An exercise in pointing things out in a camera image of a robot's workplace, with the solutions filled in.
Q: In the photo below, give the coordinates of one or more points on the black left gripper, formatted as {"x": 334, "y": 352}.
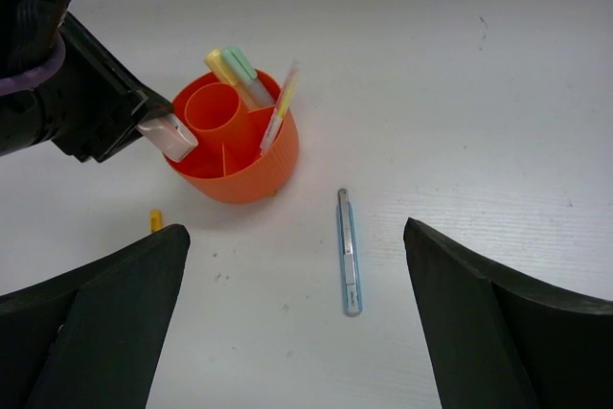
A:
{"x": 97, "y": 101}

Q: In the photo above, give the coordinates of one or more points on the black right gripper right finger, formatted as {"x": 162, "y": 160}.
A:
{"x": 498, "y": 338}

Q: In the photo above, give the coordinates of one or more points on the blue grey marker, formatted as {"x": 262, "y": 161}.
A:
{"x": 350, "y": 280}

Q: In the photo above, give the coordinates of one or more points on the yellow black utility knife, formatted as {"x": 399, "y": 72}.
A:
{"x": 155, "y": 221}

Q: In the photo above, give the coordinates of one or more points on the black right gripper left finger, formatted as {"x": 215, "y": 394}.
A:
{"x": 92, "y": 337}

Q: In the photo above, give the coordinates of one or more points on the thick yellow highlighter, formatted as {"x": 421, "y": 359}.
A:
{"x": 220, "y": 69}

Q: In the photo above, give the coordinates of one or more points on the pink pen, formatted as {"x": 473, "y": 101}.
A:
{"x": 282, "y": 102}

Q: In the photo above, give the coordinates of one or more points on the orange round divided container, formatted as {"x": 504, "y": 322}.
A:
{"x": 227, "y": 165}

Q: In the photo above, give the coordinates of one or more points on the green pastel highlighter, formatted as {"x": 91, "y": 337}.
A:
{"x": 253, "y": 92}

